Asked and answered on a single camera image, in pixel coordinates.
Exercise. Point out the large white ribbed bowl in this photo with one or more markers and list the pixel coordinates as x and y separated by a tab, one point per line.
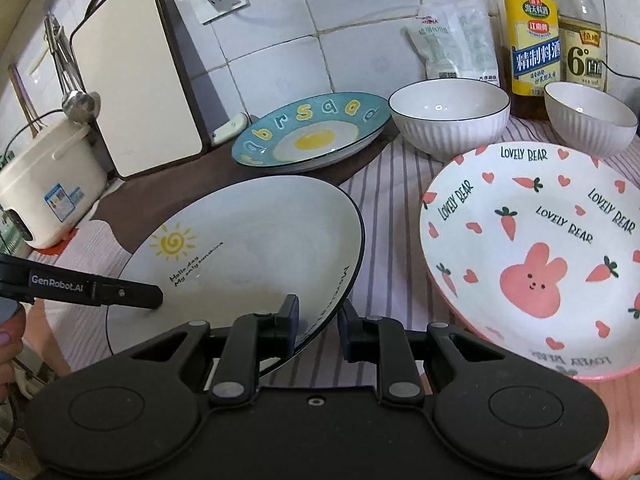
448	117

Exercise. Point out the wooden spatula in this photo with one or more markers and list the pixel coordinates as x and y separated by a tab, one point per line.
35	124

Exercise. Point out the white cutting board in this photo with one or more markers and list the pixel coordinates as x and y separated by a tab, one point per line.
127	53

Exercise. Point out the pale green knife handle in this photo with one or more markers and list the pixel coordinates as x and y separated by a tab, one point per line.
229	130

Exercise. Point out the white plastic seasoning bag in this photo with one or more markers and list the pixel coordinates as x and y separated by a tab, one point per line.
455	40

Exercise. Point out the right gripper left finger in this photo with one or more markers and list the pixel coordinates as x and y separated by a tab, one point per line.
240	348

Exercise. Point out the clear white vinegar bottle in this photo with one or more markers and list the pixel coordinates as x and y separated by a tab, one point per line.
581	42

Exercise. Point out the steel ladle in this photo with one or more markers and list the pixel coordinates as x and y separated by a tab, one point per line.
78	104

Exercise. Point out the yellow label cooking wine bottle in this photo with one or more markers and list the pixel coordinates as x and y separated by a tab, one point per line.
532	52

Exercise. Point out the white rice cooker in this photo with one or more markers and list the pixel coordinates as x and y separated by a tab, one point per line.
52	184

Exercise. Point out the white sun plate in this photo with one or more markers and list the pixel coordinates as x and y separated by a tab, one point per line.
241	250

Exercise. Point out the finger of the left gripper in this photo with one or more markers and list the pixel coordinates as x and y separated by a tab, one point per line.
27	280

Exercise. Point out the pink bunny carrot plate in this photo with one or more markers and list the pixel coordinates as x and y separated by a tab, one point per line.
536	248

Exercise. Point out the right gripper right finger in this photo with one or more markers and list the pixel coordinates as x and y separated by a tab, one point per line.
393	350

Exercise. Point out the person left hand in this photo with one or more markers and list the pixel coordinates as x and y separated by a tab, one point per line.
11	345

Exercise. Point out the blue fried egg plate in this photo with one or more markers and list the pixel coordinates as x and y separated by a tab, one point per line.
312	133

